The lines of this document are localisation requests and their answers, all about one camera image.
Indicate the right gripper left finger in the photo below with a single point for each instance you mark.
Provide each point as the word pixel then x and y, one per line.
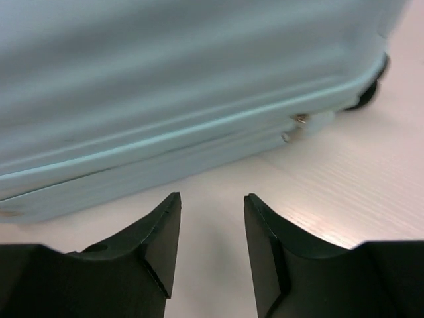
pixel 129 274

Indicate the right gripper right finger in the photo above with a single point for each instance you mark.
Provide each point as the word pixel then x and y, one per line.
pixel 296 274

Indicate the light blue suitcase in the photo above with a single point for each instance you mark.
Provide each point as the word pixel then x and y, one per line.
pixel 101 99

